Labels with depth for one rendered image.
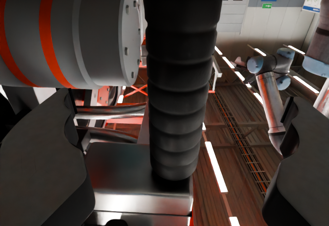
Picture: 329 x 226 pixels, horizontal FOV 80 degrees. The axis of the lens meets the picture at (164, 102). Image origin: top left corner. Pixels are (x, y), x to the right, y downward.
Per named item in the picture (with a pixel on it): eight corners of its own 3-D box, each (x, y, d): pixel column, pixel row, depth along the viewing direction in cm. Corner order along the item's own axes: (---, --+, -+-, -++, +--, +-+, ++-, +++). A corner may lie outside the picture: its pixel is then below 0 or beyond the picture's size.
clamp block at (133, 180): (64, 190, 14) (81, 227, 17) (195, 197, 13) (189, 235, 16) (90, 139, 18) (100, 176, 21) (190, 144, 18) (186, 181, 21)
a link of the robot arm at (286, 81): (294, 75, 95) (288, 90, 100) (277, 66, 104) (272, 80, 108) (281, 77, 93) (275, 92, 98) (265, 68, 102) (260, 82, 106)
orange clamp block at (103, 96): (69, 101, 54) (83, 107, 63) (98, 101, 54) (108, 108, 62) (73, 76, 55) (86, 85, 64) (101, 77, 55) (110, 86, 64)
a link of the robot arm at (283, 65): (281, 53, 87) (273, 76, 93) (300, 51, 90) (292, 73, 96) (268, 48, 94) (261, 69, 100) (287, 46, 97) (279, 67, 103)
